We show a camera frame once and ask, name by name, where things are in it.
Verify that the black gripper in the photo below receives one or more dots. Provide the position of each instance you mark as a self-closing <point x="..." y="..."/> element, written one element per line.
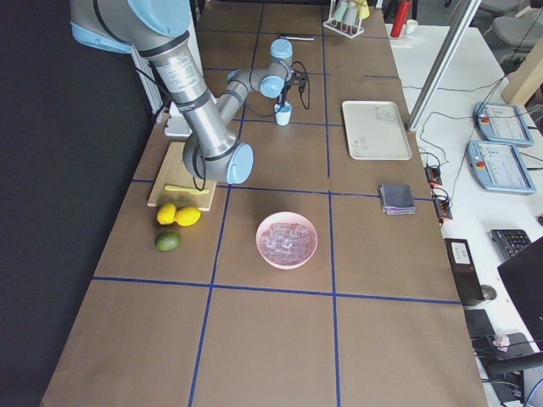
<point x="282" y="98"/>

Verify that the aluminium frame post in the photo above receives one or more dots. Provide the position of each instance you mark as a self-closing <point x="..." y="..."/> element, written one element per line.
<point x="461" y="20"/>

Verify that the white cup rack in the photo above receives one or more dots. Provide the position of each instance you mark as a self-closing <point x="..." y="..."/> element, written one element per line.
<point x="346" y="17"/>

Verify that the green avocado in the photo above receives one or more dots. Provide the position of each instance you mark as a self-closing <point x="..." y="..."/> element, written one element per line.
<point x="167" y="241"/>

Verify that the teach pendant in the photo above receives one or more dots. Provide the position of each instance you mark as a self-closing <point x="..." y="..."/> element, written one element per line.
<point x="500" y="122"/>
<point x="498" y="167"/>

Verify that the orange power strip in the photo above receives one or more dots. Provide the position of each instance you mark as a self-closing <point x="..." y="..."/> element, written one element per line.
<point x="441" y="198"/>

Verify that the yellow lemon left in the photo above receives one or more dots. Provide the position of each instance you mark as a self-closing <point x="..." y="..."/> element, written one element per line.
<point x="166" y="214"/>

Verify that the light blue cup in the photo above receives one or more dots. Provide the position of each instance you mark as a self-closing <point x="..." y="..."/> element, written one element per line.
<point x="282" y="118"/>

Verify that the small white paper cup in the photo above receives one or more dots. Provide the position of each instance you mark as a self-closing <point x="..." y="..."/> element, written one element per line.
<point x="410" y="26"/>

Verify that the pink bowl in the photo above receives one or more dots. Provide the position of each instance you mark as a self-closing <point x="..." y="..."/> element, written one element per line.
<point x="286" y="217"/>

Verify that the teach pendant near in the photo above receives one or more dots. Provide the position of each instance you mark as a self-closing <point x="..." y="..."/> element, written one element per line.
<point x="498" y="167"/>

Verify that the folded grey cloth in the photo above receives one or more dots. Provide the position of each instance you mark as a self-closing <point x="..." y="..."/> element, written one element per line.
<point x="397" y="199"/>

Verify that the yellow-green plastic knife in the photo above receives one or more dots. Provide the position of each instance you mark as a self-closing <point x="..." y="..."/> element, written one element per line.
<point x="190" y="190"/>

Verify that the computer mouse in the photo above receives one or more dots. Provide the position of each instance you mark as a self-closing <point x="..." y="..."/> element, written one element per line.
<point x="489" y="293"/>

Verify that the black keyboard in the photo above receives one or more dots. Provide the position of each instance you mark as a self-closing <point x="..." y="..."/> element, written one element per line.
<point x="510" y="241"/>

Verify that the black box device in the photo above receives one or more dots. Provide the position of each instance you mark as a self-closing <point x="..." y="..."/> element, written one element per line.
<point x="463" y="271"/>

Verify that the red bottle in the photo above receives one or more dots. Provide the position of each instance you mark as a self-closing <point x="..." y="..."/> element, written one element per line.
<point x="403" y="8"/>

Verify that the pile of clear ice cubes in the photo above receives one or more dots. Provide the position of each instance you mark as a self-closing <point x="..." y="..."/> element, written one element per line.
<point x="286" y="243"/>

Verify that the metal muddler with black tip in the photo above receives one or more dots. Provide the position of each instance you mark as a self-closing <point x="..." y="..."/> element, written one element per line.
<point x="298" y="38"/>

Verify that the black laptop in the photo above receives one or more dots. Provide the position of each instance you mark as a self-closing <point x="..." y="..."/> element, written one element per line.
<point x="522" y="277"/>

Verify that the wooden cutting board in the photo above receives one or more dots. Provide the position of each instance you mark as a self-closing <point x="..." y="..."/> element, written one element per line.
<point x="174" y="184"/>

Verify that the cream bear tray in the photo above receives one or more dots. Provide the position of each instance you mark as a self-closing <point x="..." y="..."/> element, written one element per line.
<point x="374" y="131"/>

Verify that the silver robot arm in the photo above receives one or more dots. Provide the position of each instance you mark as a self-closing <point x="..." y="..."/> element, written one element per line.
<point x="158" y="30"/>

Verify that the teach pendant far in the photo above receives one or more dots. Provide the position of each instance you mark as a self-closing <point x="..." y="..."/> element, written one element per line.
<point x="500" y="122"/>

